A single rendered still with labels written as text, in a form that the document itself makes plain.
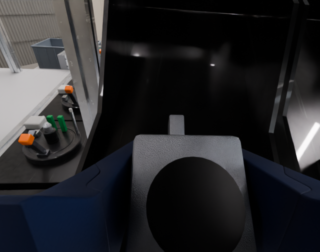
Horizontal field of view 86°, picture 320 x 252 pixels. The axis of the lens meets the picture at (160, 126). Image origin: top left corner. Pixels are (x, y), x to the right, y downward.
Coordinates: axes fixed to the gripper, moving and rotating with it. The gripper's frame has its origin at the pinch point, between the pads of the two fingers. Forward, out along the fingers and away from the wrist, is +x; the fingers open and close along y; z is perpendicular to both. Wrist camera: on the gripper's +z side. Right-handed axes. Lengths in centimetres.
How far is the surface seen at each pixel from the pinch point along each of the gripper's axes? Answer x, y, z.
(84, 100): 9.8, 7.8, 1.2
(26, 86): 96, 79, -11
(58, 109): 55, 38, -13
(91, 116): 10.6, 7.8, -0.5
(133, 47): 16.3, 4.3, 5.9
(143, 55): 15.3, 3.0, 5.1
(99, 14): 540, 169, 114
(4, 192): 23.2, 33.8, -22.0
